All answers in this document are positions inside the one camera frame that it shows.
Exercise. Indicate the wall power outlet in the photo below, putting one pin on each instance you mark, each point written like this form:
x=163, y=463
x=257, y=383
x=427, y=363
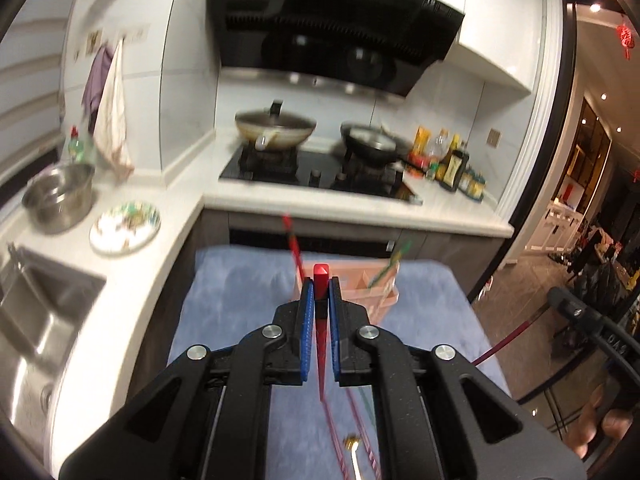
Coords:
x=493, y=138

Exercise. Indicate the pink perforated utensil basket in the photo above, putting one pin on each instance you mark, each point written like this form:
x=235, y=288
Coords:
x=355, y=275

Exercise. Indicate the green chopstick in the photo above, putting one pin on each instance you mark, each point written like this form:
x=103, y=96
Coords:
x=394, y=259

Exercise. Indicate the steel sink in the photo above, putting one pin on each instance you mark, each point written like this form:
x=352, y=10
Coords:
x=44, y=304

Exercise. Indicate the clear oil bottle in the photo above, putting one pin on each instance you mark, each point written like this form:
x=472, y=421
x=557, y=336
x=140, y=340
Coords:
x=437, y=148

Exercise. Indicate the dark soy sauce bottle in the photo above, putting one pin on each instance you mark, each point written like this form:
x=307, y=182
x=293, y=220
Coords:
x=455, y=167

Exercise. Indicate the gold flower spoon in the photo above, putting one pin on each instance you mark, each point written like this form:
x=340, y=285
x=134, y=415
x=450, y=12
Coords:
x=351, y=443

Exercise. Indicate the white pink hanging towel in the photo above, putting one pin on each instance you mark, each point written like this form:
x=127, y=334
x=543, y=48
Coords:
x=110, y=131

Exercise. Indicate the yellow snack bag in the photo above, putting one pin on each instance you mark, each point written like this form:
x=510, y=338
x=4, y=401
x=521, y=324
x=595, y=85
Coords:
x=423, y=135

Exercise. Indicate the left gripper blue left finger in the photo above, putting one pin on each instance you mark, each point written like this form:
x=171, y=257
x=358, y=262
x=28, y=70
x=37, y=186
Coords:
x=306, y=325

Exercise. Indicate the seasoning jar rack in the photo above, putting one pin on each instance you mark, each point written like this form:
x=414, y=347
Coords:
x=472, y=185

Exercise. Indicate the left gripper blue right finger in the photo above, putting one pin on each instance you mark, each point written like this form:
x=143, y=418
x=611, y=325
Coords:
x=334, y=303

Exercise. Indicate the stainless steel pot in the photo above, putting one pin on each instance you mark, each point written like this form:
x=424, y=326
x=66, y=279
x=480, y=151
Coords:
x=60, y=197

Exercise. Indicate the black frying pan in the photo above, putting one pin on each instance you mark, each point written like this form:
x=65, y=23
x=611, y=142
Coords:
x=372, y=146

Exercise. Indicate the red chopstick gold band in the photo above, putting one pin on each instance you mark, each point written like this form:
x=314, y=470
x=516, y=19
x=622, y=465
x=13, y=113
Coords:
x=518, y=330

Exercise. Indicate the cream wok with lid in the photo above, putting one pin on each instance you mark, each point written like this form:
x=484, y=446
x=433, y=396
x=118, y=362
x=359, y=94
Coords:
x=272, y=129

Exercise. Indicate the purple hanging cloth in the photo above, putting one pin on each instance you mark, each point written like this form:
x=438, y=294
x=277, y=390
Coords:
x=95, y=84

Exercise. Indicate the small green spice bottle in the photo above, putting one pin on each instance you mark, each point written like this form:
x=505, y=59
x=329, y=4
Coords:
x=432, y=169

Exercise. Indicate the bright red chopstick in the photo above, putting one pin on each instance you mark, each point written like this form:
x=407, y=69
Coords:
x=321, y=293

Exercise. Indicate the black gas stove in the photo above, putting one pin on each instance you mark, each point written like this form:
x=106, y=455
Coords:
x=335, y=171

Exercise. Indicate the dark maroon chopstick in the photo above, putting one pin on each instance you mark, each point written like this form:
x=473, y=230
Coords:
x=293, y=245

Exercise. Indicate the green dish soap bottle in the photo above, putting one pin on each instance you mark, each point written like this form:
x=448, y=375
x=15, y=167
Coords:
x=80, y=147

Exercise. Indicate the decorated ceramic plate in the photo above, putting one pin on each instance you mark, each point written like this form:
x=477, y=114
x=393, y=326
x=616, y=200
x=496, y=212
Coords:
x=125, y=229

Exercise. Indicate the black range hood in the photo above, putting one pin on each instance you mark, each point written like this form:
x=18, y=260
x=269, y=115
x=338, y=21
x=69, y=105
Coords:
x=385, y=45

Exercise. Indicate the dark red chopstick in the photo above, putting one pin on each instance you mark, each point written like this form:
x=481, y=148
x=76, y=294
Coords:
x=373, y=460

